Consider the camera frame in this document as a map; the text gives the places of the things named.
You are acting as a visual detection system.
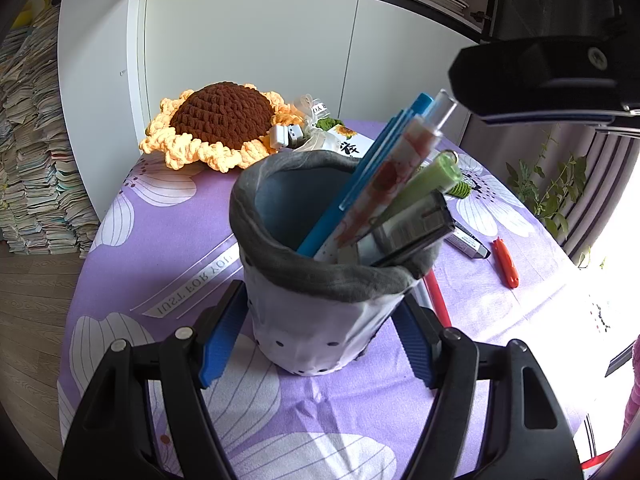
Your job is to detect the grey white fabric pen holder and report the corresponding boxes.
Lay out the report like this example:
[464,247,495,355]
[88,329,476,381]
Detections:
[229,152,441,377]

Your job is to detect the dark window track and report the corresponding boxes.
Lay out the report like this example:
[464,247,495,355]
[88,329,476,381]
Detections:
[605,345,634,378]

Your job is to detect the light green pen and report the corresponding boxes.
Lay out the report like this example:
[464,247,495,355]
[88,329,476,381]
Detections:
[372,152,463,226]

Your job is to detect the orange patterned clear pen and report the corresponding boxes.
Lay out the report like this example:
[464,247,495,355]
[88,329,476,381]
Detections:
[315,89,458,263]

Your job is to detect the white sunflower print card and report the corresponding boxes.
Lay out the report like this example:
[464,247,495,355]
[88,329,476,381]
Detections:
[320,127,376,162]

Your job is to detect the purple floral tablecloth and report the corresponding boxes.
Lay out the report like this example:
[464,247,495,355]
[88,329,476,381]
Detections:
[57,120,640,480]

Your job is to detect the pink grey curtain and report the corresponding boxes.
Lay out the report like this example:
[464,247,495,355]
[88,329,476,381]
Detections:
[465,110,640,261]

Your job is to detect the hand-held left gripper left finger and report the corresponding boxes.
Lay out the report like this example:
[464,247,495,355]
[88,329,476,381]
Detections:
[57,279,248,480]

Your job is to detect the pink cloth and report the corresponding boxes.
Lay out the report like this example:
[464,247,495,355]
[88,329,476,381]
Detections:
[622,335,640,436]

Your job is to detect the clear red ink pen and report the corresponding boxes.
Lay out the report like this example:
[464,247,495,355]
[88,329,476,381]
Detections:
[422,267,453,328]

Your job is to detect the blue pen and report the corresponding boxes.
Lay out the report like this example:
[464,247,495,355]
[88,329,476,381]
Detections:
[297,92,433,257]

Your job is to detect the clear printed ribbon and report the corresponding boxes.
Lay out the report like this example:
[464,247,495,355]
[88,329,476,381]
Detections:
[131,237,246,318]

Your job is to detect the small white plastic box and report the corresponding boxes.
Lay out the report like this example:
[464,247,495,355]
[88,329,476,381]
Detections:
[270,125,304,150]

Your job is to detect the black pen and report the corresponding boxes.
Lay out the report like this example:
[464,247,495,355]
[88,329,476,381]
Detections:
[357,191,456,267]

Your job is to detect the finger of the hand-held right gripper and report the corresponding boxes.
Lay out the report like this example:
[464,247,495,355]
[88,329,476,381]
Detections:
[448,35,640,123]

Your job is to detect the green potted plant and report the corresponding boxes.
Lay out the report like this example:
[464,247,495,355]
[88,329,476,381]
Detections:
[505,130,608,271]

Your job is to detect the green crocheted stem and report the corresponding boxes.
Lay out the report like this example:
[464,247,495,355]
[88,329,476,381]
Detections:
[315,117,473,202]

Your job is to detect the crocheted sunflower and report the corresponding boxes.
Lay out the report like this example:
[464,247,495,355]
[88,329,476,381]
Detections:
[139,81,306,173]

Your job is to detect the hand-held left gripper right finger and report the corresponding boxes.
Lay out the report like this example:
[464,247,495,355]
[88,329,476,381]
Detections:
[395,292,585,480]

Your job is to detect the large pile of books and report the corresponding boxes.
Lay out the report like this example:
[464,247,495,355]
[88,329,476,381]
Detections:
[0,5,101,258]

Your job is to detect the black marker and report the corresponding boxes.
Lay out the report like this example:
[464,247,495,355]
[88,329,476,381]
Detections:
[442,222,492,260]

